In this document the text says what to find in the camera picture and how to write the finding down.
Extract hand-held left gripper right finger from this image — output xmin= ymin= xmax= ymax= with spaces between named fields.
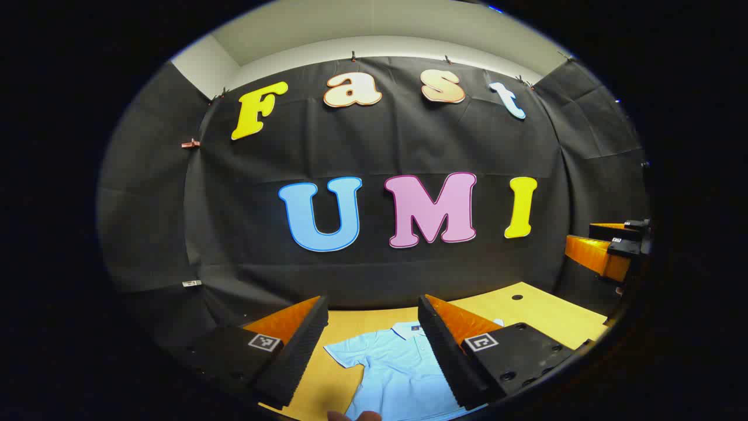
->
xmin=417 ymin=294 xmax=597 ymax=411

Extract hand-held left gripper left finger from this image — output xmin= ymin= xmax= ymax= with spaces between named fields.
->
xmin=167 ymin=295 xmax=330 ymax=411

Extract light blue T-shirt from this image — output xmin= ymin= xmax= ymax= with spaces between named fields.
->
xmin=323 ymin=319 xmax=506 ymax=421

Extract black backdrop cloth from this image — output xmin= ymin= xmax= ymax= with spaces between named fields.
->
xmin=96 ymin=56 xmax=652 ymax=351

